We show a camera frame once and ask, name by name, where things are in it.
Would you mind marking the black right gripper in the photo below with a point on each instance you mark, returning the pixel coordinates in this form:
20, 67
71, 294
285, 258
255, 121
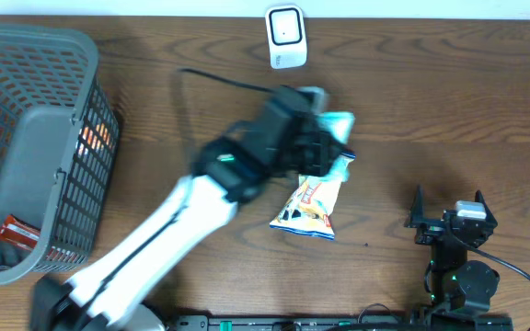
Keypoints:
429, 231

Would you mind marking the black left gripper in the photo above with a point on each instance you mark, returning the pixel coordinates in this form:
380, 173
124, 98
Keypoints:
313, 142

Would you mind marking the yellow snack chip bag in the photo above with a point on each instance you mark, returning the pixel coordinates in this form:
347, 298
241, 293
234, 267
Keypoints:
307, 212

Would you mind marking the red orange snack bar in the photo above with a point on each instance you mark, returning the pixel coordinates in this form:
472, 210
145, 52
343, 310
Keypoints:
19, 234

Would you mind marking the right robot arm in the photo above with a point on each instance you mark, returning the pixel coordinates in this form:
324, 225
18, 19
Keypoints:
461, 288

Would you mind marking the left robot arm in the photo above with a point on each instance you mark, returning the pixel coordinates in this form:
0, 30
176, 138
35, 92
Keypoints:
293, 132

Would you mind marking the white barcode scanner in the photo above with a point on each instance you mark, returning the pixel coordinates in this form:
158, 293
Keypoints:
286, 36

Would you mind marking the grey plastic shopping basket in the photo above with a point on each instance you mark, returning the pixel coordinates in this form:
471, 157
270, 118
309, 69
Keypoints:
58, 144

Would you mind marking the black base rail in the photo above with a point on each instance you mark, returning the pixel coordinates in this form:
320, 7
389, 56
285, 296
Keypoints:
367, 322

